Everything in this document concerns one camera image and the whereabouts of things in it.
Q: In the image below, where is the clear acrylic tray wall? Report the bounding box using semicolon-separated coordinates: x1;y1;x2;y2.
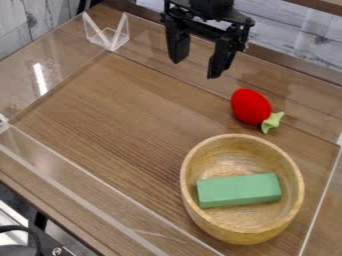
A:
0;115;225;256

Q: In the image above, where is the green rectangular block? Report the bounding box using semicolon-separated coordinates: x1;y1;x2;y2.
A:
197;173;282;208

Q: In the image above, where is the red plush strawberry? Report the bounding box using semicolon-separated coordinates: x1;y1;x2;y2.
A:
231;88;285;134

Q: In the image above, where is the clear acrylic corner bracket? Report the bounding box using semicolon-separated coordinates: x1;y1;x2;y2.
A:
82;13;130;52

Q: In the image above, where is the wooden oval bowl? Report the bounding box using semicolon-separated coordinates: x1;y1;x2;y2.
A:
181;134;305;245

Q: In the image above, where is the black table leg bracket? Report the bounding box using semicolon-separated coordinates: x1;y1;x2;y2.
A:
28;212;75;256

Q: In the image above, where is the black cable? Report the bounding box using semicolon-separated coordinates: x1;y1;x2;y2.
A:
0;224;44;256

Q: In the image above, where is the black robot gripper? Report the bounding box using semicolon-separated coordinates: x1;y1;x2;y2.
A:
162;0;255;79

